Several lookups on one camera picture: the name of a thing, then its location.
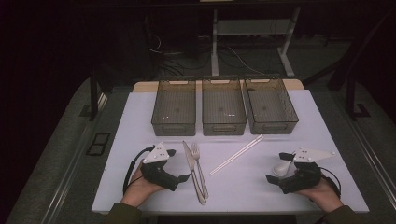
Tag white metal desk frame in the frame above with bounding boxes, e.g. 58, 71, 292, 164
210, 7, 302, 79

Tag steel table knife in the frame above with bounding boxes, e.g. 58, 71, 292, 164
182, 140, 207, 206

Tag person's right hand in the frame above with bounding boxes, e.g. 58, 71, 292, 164
295, 176, 345, 214

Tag white floor cable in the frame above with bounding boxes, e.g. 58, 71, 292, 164
226, 46, 267, 77

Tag translucent brown storage bin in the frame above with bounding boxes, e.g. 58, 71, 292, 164
201, 77, 248, 137
150, 78, 197, 137
243, 77, 300, 135

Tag person's left hand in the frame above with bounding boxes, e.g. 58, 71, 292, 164
120, 160, 166, 209

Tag black floor cables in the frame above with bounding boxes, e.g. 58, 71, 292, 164
146, 34, 213, 78

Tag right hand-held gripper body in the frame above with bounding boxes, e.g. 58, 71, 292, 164
278, 147, 337, 195

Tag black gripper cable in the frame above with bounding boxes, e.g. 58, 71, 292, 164
319, 166, 343, 200
122, 145, 156, 196

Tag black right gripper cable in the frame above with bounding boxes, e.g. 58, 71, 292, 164
319, 166, 343, 200

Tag black metal stand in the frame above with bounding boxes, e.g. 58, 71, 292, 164
326, 8, 372, 121
88, 65, 108, 122

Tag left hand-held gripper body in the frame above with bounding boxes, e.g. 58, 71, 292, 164
139, 142, 180, 192

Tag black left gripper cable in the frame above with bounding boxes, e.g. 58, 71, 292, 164
122, 145, 156, 196

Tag white spoon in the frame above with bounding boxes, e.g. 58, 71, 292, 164
272, 159, 297, 178

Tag white chopstick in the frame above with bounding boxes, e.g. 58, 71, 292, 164
210, 135, 265, 176
209, 133, 262, 175

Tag steel fork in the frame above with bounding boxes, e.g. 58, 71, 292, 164
190, 142, 210, 200

